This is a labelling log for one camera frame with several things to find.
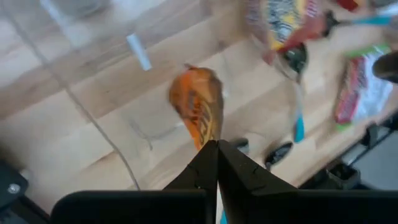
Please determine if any black metal table frame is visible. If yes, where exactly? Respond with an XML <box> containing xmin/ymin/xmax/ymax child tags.
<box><xmin>298</xmin><ymin>111</ymin><xmax>398</xmax><ymax>191</ymax></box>

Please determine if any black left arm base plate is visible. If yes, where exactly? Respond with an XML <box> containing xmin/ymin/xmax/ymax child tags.
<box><xmin>0</xmin><ymin>160</ymin><xmax>50</xmax><ymax>224</ymax></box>

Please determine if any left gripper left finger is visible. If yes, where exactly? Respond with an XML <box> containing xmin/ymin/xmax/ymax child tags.
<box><xmin>51</xmin><ymin>139</ymin><xmax>218</xmax><ymax>224</ymax></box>

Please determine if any orange-brown spice jar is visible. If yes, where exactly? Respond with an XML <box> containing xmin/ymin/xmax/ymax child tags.
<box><xmin>167</xmin><ymin>63</ymin><xmax>224</xmax><ymax>152</ymax></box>

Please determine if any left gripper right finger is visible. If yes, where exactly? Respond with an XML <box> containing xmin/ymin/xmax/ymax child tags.
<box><xmin>217</xmin><ymin>139</ymin><xmax>398</xmax><ymax>224</ymax></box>

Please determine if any green ramen noodle packet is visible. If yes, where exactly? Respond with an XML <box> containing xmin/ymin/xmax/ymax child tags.
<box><xmin>334</xmin><ymin>43</ymin><xmax>394</xmax><ymax>133</ymax></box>

